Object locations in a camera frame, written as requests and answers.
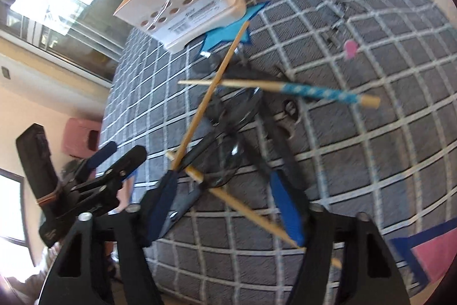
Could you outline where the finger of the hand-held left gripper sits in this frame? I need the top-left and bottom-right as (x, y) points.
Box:
(73, 146), (148, 198)
(64, 141), (117, 189)

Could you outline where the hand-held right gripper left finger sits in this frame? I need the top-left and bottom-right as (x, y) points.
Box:
(41, 169), (179, 305)

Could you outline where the bright window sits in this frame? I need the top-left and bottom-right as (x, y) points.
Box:
(0, 173), (27, 256)

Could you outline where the sliding glass door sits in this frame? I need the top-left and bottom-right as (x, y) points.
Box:
(0, 0), (129, 86)

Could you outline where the plain wooden chopstick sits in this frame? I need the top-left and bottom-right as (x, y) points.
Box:
(171, 22), (250, 170)
(166, 151), (343, 270)

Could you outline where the grey checked tablecloth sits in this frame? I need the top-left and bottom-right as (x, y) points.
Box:
(96, 0), (457, 305)

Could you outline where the grey translucent plastic spoon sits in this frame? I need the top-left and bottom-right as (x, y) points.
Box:
(157, 135), (248, 238)

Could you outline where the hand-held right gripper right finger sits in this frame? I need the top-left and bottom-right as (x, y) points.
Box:
(268, 169), (411, 305)

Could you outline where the blue patterned wooden chopstick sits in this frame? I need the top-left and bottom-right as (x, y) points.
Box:
(178, 79), (381, 109)

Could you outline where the pink stool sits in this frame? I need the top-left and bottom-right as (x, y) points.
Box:
(63, 117), (102, 156)

